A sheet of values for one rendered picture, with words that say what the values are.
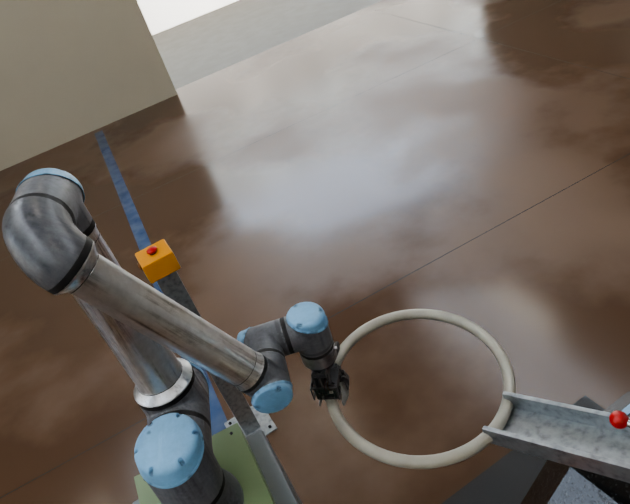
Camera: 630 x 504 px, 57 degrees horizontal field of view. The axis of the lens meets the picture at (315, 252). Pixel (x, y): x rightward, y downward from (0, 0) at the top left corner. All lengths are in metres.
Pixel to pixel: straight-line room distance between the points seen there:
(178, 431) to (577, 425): 0.88
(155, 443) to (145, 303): 0.38
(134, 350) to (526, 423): 0.91
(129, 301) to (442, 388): 1.89
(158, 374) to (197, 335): 0.25
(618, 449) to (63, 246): 1.15
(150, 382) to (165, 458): 0.18
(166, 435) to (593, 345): 2.04
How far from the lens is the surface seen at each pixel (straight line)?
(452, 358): 2.84
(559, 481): 1.56
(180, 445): 1.33
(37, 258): 1.05
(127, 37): 6.98
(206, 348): 1.17
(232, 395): 2.63
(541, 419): 1.49
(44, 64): 6.96
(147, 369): 1.37
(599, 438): 1.43
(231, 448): 1.63
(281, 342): 1.36
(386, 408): 2.71
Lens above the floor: 2.16
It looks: 36 degrees down
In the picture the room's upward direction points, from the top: 19 degrees counter-clockwise
